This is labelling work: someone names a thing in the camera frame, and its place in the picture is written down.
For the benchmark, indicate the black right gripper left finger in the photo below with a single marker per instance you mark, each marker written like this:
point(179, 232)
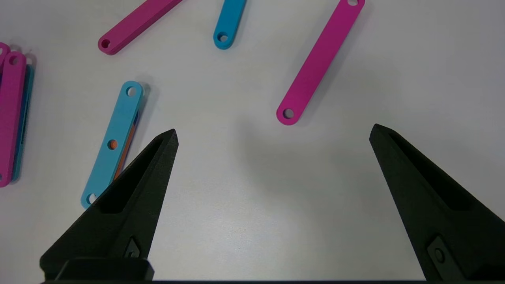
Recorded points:
point(118, 228)

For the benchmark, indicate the orange flat bar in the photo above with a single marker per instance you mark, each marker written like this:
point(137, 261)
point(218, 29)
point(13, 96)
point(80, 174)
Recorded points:
point(127, 148)

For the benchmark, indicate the teal flat bar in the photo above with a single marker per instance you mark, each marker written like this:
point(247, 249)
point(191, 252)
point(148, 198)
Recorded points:
point(23, 118)

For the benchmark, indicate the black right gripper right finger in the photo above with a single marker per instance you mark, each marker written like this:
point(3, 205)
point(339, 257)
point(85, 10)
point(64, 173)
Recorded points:
point(446, 225)

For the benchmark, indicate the light blue medium bar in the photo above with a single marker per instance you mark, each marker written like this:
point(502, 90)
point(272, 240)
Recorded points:
point(229, 19)

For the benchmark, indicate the pink bar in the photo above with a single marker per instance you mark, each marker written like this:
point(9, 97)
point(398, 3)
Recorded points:
point(10, 118)
point(138, 23)
point(3, 53)
point(321, 59)

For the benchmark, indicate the light blue long flat bar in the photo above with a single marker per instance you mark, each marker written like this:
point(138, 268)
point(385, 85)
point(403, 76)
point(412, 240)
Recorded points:
point(118, 126)

